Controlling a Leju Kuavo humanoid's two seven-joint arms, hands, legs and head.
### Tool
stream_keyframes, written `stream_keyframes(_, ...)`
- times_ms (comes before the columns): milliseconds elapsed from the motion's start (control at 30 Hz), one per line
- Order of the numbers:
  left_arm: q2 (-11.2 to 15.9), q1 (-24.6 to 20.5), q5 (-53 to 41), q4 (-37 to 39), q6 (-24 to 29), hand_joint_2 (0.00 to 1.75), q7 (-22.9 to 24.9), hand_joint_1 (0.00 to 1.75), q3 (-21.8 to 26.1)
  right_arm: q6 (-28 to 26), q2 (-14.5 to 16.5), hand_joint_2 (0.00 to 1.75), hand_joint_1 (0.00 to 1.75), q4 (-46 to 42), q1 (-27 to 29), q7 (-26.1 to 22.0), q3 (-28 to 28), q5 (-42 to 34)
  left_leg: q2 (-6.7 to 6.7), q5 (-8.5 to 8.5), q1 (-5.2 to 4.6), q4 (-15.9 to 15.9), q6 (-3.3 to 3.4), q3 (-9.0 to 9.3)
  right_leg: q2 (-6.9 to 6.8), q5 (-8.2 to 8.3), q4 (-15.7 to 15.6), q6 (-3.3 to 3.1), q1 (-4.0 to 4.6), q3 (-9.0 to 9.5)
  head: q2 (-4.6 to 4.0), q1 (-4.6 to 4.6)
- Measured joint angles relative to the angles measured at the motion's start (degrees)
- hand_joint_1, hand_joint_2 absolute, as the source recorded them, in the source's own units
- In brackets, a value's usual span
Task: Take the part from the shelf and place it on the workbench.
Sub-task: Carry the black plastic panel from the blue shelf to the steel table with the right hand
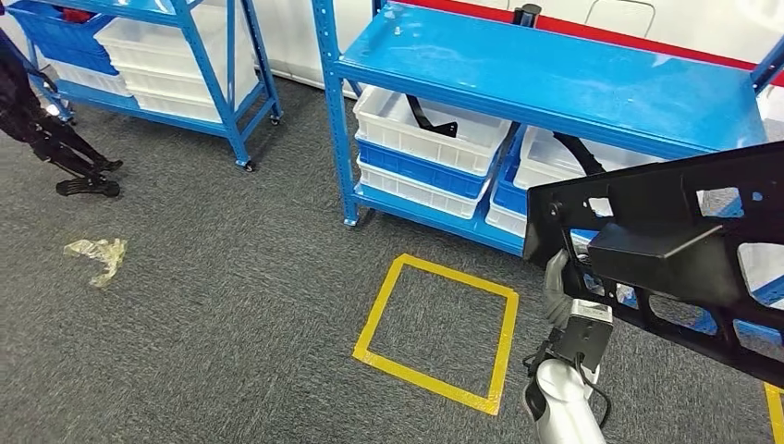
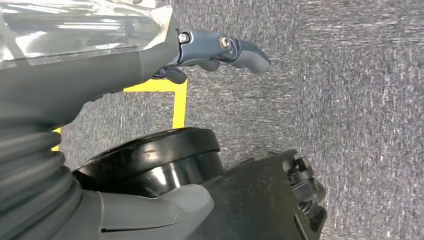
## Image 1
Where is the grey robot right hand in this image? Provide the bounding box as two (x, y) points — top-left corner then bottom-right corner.
(544, 248), (572, 297)

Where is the black plastic car part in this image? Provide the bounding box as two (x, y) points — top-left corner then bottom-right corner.
(523, 142), (784, 390)

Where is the black curved plastic part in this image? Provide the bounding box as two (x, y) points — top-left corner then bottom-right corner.
(406, 93), (459, 139)
(553, 131), (606, 177)

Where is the blue metal shelf rack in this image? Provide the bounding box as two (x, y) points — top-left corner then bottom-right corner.
(311, 0), (784, 259)
(0, 0), (283, 173)

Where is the blue plastic bin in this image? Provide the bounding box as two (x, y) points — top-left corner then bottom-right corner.
(6, 0), (120, 77)
(493, 131), (598, 243)
(356, 137), (491, 201)

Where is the white car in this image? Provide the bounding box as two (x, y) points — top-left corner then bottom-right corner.
(248, 0), (784, 99)

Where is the crumpled clear plastic wrap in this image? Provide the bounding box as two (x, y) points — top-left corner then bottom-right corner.
(63, 237), (129, 290)

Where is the black standing robot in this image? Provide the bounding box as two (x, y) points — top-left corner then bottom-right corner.
(0, 31), (124, 199)

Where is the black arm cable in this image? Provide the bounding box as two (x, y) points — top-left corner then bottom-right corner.
(575, 351), (614, 430)

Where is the black stanchion post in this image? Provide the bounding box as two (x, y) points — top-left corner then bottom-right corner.
(513, 3), (544, 29)

